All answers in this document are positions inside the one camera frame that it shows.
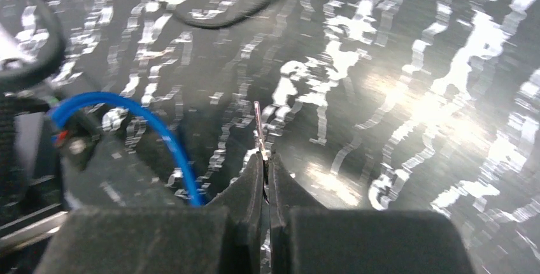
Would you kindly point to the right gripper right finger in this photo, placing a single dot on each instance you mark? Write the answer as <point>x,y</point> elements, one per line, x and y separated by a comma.
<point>307,237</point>

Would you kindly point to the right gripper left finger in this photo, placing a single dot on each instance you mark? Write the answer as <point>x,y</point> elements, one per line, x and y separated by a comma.
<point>221,237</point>

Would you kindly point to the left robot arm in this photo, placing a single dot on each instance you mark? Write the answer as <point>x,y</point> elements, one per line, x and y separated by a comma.
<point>22,117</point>

